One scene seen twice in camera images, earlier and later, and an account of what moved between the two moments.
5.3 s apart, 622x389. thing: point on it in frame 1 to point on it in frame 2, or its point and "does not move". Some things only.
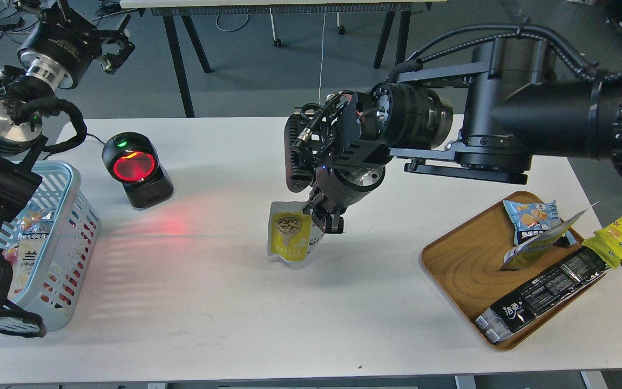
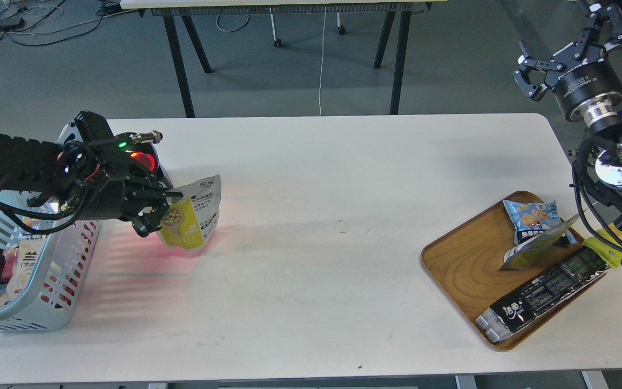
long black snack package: [497, 322] does not move
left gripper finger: [112, 61] to [153, 193]
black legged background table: [172, 9] does not move
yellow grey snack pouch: [292, 234] to [191, 220]
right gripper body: [338, 187] to [588, 86]
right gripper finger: [329, 223] to [613, 15]
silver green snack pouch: [520, 256] does not move
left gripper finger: [62, 13] to [148, 222]
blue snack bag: [529, 220] does not move
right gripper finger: [315, 197] to [533, 92]
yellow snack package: [616, 242] does not move
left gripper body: [59, 48] to [121, 188]
